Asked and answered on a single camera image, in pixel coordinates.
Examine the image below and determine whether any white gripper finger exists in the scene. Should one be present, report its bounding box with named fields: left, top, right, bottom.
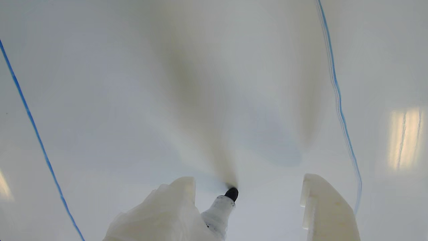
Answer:
left=103, top=176, right=218, bottom=241
left=300, top=173, right=361, bottom=241

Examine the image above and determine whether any whiteboard marker pen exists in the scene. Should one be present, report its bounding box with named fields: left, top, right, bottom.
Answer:
left=201, top=187, right=239, bottom=241

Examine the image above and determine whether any large white whiteboard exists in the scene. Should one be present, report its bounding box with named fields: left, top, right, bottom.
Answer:
left=0, top=0, right=428, bottom=241

